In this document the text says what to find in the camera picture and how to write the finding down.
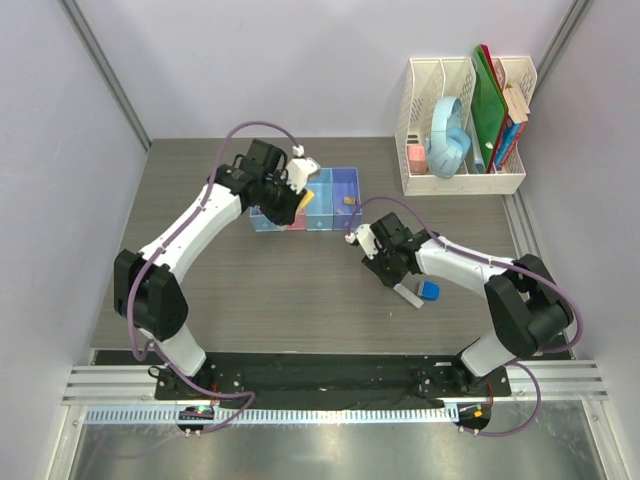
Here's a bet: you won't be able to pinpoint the blue capped highlighter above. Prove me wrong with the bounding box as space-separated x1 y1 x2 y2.
393 284 424 309

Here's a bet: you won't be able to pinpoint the yellow highlighter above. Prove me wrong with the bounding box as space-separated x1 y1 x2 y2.
298 190 315 209

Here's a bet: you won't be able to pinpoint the blue pencil sharpener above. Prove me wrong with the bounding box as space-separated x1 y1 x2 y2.
417 280 441 302

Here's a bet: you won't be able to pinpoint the blue pink drawer organizer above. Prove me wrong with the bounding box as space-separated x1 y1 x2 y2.
249 167 362 233

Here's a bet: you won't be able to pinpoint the pink cube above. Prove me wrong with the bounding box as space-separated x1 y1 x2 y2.
406 144 428 175

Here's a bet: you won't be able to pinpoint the light blue headphones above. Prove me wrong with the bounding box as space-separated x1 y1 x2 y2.
428 96 471 179

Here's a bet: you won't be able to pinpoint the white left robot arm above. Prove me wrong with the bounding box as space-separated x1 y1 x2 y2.
113 140 320 399

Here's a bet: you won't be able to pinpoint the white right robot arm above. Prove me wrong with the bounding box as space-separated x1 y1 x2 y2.
349 213 574 395

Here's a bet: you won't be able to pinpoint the white mesh file organizer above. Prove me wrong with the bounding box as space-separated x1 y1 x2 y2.
395 47 537 196

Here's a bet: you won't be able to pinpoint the red folder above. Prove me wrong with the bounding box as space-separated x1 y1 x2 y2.
480 43 511 166

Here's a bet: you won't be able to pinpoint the green folder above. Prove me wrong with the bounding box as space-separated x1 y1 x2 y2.
468 44 508 165

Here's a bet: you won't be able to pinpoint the books in organizer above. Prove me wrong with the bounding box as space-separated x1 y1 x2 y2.
494 83 530 170

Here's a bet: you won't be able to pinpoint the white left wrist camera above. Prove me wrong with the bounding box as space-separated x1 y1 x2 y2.
285 157 321 194

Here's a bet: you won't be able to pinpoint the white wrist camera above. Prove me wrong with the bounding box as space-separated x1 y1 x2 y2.
345 224 380 260
285 157 321 194

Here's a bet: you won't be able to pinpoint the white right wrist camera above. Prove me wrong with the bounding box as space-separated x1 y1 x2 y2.
345 224 380 260

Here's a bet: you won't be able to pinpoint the white slotted cable duct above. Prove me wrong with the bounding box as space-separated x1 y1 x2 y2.
84 404 459 427

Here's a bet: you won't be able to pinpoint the aluminium rail frame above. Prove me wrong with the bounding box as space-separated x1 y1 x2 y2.
60 189 611 407

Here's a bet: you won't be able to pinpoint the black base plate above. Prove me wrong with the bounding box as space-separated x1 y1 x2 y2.
157 353 511 402

